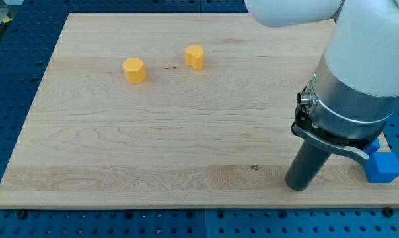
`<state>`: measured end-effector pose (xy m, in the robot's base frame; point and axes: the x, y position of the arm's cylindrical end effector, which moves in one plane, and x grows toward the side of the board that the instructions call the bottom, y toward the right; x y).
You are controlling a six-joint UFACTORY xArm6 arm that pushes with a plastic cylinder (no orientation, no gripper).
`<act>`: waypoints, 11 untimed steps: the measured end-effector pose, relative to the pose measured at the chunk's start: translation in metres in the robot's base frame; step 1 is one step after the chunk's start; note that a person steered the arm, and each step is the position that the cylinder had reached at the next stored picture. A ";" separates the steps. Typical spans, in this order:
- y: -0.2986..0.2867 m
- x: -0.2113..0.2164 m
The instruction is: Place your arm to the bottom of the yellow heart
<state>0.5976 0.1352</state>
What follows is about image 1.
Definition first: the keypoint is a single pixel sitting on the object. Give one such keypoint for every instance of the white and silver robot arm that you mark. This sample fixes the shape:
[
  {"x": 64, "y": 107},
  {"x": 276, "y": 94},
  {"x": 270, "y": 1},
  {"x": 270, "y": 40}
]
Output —
[{"x": 355, "y": 88}]

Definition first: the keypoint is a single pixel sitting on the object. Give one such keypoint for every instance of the yellow heart block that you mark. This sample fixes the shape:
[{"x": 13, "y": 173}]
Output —
[{"x": 194, "y": 56}]

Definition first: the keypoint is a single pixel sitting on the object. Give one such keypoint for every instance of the light wooden board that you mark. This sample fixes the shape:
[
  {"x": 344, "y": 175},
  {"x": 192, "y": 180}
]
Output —
[{"x": 218, "y": 137}]

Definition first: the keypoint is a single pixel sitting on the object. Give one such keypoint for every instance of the yellow hexagon block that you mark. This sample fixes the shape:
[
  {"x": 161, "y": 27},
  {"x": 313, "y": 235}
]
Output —
[{"x": 134, "y": 70}]

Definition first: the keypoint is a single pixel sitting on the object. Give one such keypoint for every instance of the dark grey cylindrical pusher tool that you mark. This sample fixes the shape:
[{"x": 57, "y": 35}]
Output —
[{"x": 305, "y": 166}]

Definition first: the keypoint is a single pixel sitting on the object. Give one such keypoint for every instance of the blue block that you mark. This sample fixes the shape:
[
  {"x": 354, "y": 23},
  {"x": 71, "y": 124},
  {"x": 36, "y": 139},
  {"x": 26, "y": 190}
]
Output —
[{"x": 382, "y": 167}]

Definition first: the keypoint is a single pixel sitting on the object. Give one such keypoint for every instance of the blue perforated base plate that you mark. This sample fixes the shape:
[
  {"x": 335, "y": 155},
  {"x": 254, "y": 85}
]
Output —
[{"x": 27, "y": 41}]

